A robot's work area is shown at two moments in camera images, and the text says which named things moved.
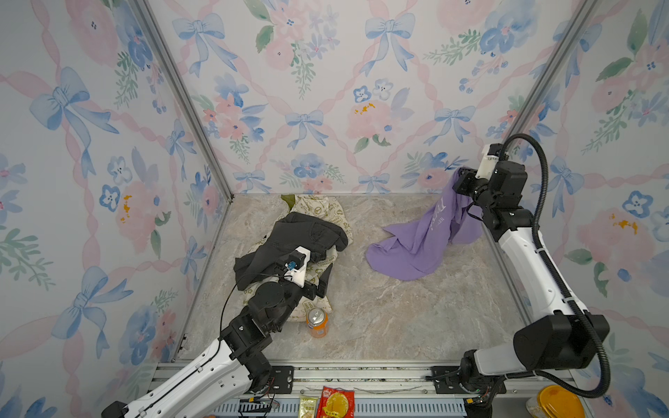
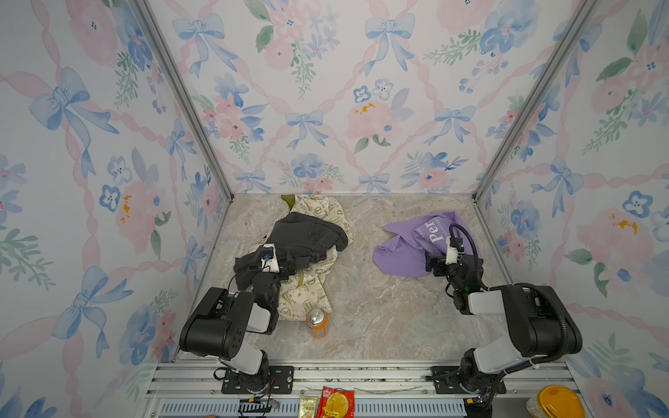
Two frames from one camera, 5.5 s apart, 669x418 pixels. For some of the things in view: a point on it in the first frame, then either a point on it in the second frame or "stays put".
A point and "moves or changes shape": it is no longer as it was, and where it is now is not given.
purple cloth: (415, 248) moves or changes shape
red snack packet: (336, 403) stays put
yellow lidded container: (555, 401) stays put
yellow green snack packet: (307, 407) stays put
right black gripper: (464, 179) to (440, 263)
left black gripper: (319, 290) to (283, 273)
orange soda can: (317, 322) stays put
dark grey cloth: (298, 229) stays put
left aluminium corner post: (152, 22) stays put
